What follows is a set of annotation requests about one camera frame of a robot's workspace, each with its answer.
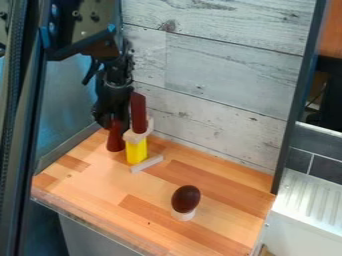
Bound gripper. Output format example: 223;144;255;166
90;78;137;132

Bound dark red cylinder toy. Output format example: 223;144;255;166
128;91;150;135

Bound dark red cone toy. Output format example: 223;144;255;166
105;119;127;153

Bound white toy kitchen unit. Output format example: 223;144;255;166
253;168;342;256

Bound yellow block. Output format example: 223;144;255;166
124;136;150;166

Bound white ring block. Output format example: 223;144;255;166
169;206;198;222

